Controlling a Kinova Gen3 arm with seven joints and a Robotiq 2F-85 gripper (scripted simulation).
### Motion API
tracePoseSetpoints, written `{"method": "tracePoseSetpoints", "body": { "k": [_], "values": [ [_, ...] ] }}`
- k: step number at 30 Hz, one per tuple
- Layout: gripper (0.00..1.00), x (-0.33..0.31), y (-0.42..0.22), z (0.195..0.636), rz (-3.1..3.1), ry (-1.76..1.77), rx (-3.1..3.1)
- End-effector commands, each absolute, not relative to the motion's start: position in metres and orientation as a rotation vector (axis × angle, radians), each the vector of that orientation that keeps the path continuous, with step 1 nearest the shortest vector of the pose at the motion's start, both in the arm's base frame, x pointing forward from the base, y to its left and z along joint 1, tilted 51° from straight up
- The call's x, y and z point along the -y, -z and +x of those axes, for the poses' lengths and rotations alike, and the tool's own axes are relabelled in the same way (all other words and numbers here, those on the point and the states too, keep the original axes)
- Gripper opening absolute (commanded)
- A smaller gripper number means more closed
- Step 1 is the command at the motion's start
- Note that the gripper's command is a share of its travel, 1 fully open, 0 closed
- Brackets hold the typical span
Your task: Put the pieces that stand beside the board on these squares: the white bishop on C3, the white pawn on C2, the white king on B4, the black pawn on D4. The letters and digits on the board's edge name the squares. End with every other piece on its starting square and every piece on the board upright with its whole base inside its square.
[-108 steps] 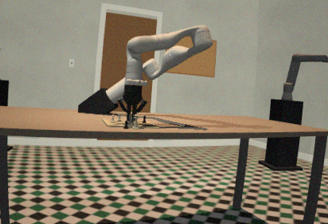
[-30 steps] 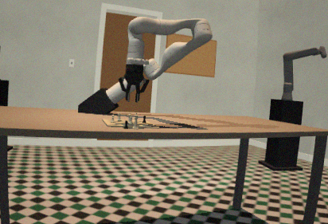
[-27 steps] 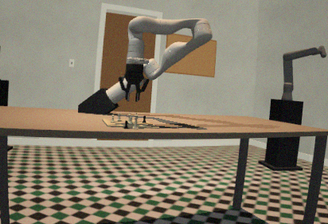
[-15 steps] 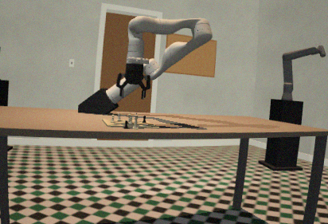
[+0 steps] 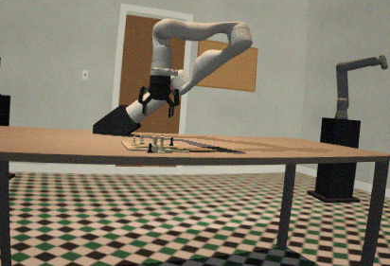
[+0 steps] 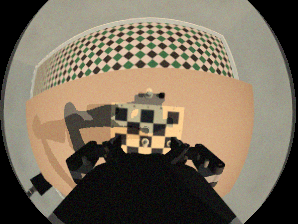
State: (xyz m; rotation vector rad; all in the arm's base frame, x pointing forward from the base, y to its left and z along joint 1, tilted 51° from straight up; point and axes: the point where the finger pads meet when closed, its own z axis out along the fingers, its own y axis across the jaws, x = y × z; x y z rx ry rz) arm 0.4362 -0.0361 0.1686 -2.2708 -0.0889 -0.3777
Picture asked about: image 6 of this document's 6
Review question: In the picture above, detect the chessboard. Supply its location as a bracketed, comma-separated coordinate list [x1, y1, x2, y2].
[111, 103, 184, 154]

